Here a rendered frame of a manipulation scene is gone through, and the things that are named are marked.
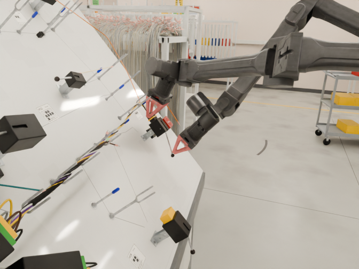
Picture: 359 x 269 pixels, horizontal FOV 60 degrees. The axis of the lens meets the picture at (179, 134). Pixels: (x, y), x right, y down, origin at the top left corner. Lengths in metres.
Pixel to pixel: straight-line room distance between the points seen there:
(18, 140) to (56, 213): 0.19
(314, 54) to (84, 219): 0.59
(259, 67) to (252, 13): 8.32
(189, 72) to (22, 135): 0.55
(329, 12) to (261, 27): 7.88
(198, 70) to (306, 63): 0.38
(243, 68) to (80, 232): 0.54
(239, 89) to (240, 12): 8.10
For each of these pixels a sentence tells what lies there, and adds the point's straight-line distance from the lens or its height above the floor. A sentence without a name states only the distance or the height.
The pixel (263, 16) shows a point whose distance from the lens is 9.03.
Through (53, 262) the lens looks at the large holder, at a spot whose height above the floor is 1.18.
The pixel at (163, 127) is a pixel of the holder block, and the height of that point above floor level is 1.15.
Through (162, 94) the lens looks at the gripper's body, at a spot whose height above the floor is 1.27.
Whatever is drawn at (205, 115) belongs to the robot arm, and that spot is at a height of 1.21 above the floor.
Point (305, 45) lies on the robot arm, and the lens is 0.66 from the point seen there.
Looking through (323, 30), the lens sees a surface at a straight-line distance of 9.00.
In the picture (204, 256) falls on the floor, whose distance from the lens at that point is 2.31.
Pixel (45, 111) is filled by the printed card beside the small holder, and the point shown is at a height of 1.27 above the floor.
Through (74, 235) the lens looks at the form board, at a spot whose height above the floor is 1.07.
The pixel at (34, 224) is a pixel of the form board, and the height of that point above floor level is 1.12.
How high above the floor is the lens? 1.48
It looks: 19 degrees down
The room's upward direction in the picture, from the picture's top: 2 degrees clockwise
